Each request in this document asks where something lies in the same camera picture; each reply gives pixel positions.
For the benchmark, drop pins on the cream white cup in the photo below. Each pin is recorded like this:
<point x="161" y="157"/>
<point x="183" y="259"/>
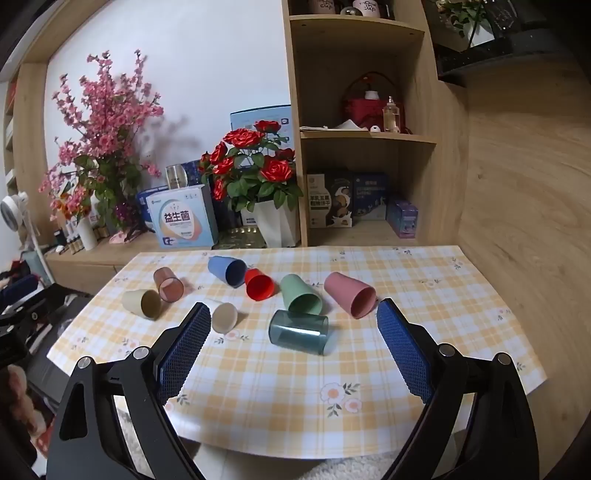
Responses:
<point x="224" y="318"/>

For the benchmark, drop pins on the pink cup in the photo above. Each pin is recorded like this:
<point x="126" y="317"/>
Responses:
<point x="344" y="288"/>

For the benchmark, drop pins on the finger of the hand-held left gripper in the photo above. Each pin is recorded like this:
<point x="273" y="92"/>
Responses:
<point x="44" y="300"/>

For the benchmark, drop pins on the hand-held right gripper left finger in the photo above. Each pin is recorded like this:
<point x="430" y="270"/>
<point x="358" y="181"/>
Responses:
<point x="182" y="353"/>

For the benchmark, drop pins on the black speckled counter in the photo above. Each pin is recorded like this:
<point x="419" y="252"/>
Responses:
<point x="531" y="41"/>

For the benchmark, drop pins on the red rose plant white pot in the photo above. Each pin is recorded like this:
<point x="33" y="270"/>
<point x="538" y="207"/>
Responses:
<point x="258" y="170"/>

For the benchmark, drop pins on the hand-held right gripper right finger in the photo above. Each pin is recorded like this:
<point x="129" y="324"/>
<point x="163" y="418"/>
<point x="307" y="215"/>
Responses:
<point x="404" y="355"/>

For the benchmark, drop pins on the beige cup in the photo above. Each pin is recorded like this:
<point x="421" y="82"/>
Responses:
<point x="138" y="302"/>

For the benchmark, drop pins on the pink blossom bouquet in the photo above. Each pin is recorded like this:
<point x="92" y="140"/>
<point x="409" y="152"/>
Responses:
<point x="111" y="124"/>

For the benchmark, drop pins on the teal transparent cup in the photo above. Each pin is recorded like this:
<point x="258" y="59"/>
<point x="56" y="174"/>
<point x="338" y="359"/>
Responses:
<point x="295" y="332"/>

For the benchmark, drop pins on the brown translucent cup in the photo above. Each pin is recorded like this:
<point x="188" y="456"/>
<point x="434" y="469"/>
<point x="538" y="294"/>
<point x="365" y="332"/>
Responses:
<point x="167" y="281"/>

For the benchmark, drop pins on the pink printed mug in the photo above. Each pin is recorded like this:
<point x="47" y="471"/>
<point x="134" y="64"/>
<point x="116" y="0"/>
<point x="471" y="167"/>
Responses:
<point x="322" y="5"/>
<point x="367" y="7"/>

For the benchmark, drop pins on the yellow checked tablecloth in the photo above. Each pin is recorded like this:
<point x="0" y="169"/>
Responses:
<point x="286" y="406"/>

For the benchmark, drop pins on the green potted plant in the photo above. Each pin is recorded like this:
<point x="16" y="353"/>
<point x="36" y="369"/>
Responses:
<point x="466" y="16"/>

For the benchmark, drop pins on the purple box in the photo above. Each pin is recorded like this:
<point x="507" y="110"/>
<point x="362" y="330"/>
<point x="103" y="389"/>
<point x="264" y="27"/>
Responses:
<point x="402" y="219"/>

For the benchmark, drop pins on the blue carton box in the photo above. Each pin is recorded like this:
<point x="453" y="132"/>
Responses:
<point x="370" y="196"/>

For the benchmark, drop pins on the white desk fan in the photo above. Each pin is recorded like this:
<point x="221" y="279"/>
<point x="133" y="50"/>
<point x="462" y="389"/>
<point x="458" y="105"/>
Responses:
<point x="11" y="210"/>

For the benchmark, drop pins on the green cup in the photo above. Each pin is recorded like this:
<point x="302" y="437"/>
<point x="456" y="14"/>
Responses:
<point x="295" y="288"/>

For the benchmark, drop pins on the white crumpled cloth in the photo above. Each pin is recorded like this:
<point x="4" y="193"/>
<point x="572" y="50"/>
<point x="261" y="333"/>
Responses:
<point x="344" y="124"/>

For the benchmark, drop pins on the blue cup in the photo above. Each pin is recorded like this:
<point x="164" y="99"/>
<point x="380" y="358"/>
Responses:
<point x="221" y="267"/>

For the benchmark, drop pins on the white and dark food box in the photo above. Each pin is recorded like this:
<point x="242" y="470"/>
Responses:
<point x="328" y="198"/>

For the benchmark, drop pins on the dark blue box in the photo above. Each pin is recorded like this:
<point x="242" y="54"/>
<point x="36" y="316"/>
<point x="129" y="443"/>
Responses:
<point x="191" y="173"/>

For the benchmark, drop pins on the red cup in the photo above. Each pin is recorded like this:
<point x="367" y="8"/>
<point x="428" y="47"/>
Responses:
<point x="258" y="286"/>

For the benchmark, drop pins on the white box pastel print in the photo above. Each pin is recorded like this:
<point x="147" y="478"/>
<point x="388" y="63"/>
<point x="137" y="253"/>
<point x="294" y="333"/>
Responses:
<point x="182" y="217"/>

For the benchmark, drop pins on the clear perfume bottle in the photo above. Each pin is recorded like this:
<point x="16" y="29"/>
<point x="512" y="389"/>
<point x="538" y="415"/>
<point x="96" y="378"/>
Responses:
<point x="391" y="117"/>

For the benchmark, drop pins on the row of small bottles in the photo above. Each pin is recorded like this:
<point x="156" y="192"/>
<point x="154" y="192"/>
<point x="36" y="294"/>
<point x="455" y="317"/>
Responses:
<point x="69" y="242"/>

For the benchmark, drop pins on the wooden shelf unit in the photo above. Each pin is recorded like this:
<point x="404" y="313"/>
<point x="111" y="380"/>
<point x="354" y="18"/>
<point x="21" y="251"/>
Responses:
<point x="360" y="60"/>

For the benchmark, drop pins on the white bottle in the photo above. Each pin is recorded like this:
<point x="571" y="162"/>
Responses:
<point x="86" y="234"/>

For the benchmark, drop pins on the light blue flat box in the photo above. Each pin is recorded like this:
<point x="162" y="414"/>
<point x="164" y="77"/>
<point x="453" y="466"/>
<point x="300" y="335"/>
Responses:
<point x="249" y="115"/>

